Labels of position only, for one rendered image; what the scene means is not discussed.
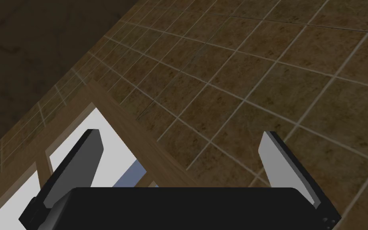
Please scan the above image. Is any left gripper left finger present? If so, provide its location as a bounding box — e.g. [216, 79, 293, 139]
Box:
[34, 129, 104, 209]

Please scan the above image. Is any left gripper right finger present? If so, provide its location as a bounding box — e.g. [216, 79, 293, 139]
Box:
[258, 131, 329, 210]

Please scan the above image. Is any wooden framed window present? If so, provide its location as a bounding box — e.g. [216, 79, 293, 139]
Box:
[0, 79, 200, 230]

